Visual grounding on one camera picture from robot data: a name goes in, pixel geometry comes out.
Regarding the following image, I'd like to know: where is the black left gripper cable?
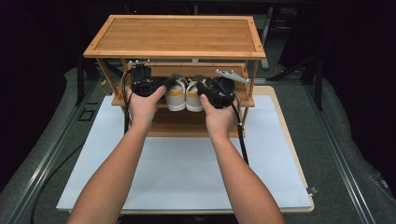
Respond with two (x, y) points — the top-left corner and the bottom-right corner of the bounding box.
(29, 70), (134, 224)

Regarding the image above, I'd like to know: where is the metal floor rail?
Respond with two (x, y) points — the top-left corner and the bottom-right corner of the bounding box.
(303, 83), (379, 224)
(0, 81), (98, 224)

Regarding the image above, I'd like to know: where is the grey metal stand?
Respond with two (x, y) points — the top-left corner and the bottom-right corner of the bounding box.
(259, 6), (276, 71)

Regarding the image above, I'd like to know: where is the wooden shoe rack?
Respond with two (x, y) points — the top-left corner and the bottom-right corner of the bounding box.
(83, 14), (267, 138)

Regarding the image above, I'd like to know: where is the white shoe with orange stripe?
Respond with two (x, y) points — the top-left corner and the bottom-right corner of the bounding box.
(163, 74), (188, 112)
(185, 75), (207, 113)

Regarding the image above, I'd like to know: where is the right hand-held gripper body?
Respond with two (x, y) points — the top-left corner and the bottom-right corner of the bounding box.
(196, 68), (252, 110)

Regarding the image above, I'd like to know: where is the black stand leg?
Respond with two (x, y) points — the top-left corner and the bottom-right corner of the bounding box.
(313, 57), (325, 110)
(76, 55), (87, 106)

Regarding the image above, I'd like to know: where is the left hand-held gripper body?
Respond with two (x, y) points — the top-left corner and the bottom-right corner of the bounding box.
(125, 59), (168, 98)

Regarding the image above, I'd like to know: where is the person's right hand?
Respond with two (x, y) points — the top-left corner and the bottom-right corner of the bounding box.
(199, 93), (240, 140)

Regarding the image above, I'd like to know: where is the person's left hand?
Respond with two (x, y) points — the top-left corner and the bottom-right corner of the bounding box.
(125, 85), (168, 129)

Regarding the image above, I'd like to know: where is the white table sheet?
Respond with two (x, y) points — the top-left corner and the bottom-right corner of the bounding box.
(55, 94), (313, 211)

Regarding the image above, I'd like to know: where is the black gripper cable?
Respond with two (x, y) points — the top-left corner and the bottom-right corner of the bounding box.
(29, 70), (134, 224)
(229, 92), (250, 166)

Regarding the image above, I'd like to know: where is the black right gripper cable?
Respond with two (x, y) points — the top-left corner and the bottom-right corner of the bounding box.
(229, 92), (250, 166)

